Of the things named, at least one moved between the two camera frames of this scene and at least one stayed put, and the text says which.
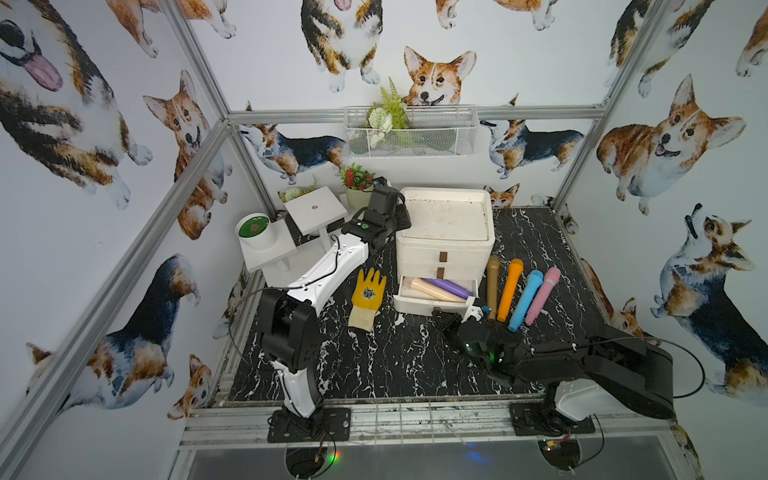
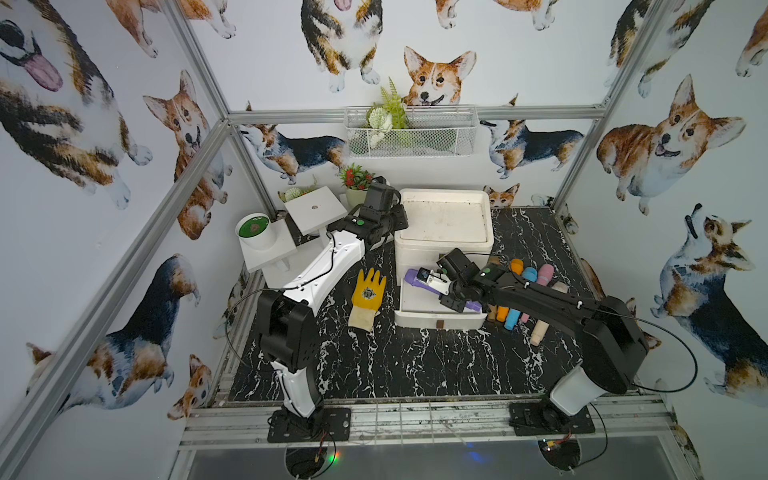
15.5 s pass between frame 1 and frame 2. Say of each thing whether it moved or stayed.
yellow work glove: stayed
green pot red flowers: stayed
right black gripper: moved
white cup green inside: stayed
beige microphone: moved
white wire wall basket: stayed
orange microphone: stayed
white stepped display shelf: stayed
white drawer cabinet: moved
